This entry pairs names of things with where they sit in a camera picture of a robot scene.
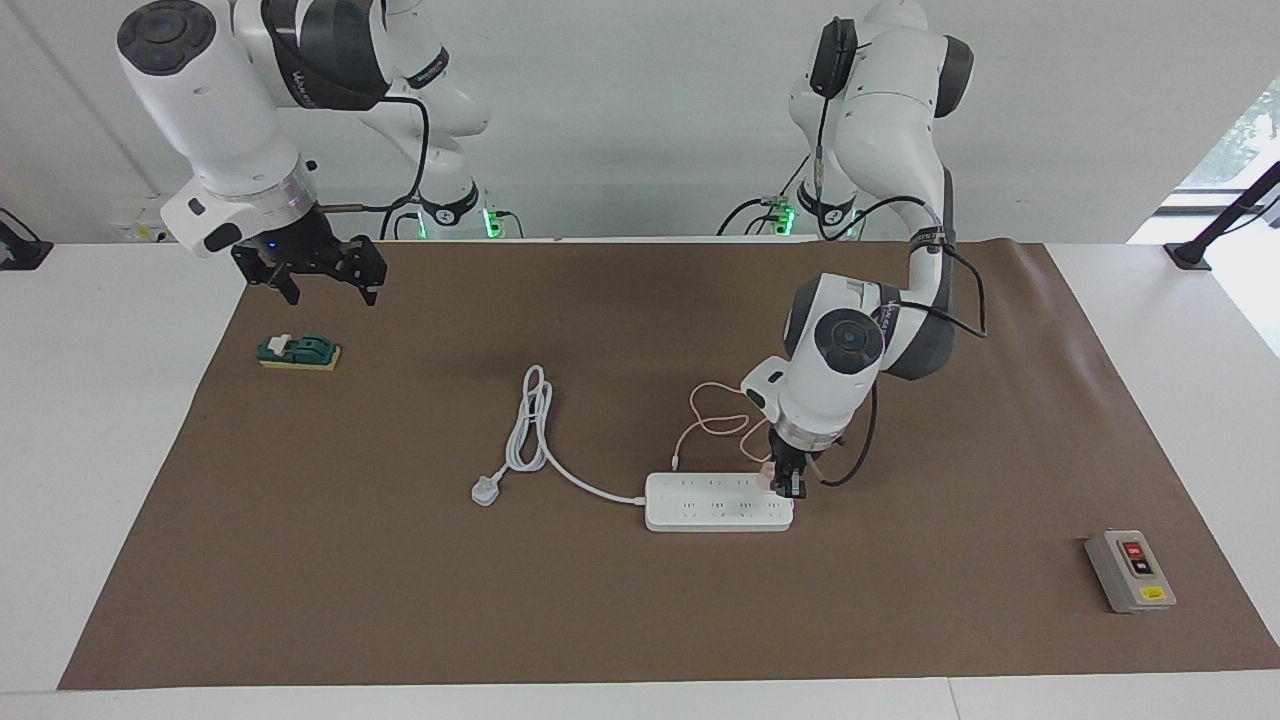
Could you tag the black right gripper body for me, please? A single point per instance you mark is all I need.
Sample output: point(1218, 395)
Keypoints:
point(300, 250)

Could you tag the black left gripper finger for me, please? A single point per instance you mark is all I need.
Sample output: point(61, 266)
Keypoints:
point(798, 482)
point(780, 476)

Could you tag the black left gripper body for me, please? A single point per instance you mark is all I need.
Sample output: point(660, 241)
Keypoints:
point(798, 448)

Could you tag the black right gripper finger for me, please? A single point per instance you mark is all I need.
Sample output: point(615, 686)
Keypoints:
point(370, 265)
point(282, 283)

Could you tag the pink charger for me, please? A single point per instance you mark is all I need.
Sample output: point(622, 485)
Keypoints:
point(767, 475)

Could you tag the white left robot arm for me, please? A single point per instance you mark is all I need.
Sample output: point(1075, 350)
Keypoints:
point(870, 150)

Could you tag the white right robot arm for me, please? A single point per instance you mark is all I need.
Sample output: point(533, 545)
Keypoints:
point(220, 110)

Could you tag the white power strip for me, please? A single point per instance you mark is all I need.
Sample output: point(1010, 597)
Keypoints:
point(720, 505)

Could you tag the brown table mat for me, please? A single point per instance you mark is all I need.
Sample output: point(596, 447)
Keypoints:
point(700, 600)

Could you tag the black clamp stand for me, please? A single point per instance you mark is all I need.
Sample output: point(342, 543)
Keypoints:
point(1225, 215)

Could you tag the window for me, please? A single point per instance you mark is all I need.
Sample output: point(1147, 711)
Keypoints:
point(1245, 140)

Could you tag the green knife switch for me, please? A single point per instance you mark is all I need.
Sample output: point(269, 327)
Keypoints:
point(300, 352)

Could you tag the white wall socket box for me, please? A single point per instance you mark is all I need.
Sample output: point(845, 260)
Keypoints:
point(140, 232)

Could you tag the black table bracket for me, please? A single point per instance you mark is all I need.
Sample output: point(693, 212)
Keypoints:
point(20, 250)

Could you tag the grey on-off switch box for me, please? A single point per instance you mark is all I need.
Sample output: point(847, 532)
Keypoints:
point(1130, 570)

